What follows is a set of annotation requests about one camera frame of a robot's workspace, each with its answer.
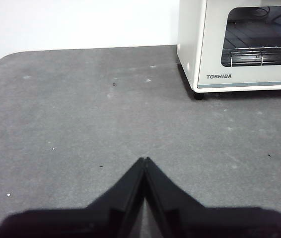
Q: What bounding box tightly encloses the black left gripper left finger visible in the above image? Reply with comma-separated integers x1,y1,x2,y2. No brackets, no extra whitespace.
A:
0,157,146,238

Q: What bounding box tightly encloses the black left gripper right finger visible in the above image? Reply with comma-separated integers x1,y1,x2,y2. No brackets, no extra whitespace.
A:
145,157,281,238

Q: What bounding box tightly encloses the cream Toshiba toaster oven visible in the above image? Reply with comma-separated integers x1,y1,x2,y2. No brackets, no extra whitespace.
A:
176,0,281,100

